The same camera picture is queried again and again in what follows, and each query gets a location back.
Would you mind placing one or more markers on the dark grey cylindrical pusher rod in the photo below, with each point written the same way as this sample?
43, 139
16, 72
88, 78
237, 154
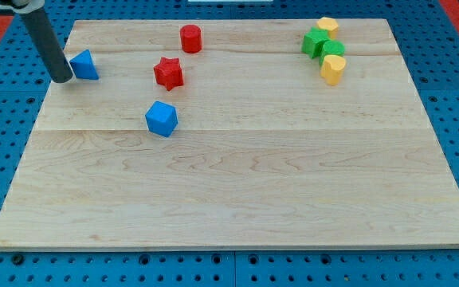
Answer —
45, 40

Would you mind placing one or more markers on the white rod mount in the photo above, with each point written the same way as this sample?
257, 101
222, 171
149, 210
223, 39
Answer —
22, 6

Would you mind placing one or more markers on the blue triangle block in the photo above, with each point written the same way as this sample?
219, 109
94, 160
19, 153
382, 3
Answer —
83, 66

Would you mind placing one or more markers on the red star block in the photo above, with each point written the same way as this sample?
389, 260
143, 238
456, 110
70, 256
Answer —
168, 73

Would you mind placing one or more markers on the green star block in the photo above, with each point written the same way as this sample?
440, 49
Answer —
313, 42

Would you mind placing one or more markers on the red cylinder block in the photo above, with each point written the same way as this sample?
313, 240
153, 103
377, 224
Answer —
191, 38

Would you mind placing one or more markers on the blue cube block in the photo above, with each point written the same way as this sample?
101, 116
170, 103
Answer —
161, 118

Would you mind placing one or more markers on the light wooden board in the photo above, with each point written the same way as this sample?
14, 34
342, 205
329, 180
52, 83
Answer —
265, 155

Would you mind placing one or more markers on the yellow hexagon block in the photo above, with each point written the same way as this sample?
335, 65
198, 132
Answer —
329, 24

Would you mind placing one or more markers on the green cylinder block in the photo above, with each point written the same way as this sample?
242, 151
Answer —
331, 47

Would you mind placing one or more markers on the yellow heart block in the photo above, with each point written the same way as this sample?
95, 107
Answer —
332, 69

